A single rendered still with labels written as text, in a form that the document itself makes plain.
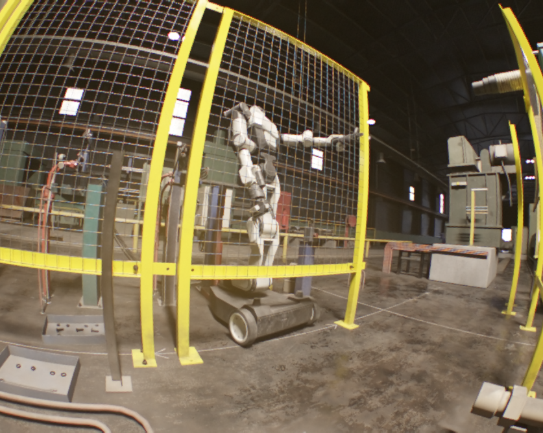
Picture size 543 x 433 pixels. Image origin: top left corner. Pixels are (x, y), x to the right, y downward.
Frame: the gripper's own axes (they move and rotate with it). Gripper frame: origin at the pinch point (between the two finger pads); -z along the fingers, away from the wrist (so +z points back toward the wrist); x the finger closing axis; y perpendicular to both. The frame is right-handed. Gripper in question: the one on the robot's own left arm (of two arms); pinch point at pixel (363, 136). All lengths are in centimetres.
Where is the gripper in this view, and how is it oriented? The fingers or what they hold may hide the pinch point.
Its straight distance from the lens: 184.6
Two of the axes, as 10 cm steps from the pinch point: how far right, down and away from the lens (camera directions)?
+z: -5.4, -0.1, 8.4
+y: 0.9, -9.9, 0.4
